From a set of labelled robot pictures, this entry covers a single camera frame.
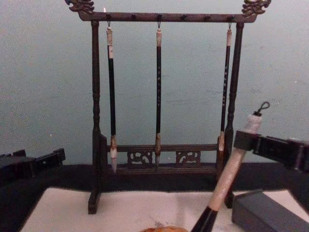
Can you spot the thin hanging calligraphy brush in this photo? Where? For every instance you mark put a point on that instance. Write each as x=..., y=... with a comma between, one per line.
x=225, y=84

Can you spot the medium hanging calligraphy brush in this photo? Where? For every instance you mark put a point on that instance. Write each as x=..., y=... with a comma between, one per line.
x=158, y=96

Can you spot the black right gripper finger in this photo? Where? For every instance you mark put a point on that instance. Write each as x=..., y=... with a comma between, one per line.
x=243, y=141

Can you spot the black rectangular box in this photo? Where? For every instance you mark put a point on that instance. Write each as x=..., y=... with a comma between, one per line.
x=263, y=212

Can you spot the dark carved wooden brush rack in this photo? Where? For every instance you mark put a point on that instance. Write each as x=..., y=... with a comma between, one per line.
x=96, y=101

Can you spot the white felt writing mat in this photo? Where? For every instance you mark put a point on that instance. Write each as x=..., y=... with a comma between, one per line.
x=135, y=207

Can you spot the thick hanging calligraphy brush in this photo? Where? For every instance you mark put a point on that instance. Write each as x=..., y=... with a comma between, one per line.
x=111, y=96

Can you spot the black table cloth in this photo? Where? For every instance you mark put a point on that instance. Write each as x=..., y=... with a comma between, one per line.
x=48, y=176

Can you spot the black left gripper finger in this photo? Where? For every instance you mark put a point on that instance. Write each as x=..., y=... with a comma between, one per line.
x=18, y=153
x=50, y=159

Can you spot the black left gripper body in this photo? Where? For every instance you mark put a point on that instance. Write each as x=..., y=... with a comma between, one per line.
x=15, y=170

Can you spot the brown round dish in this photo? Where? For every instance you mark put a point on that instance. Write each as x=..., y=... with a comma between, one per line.
x=163, y=229

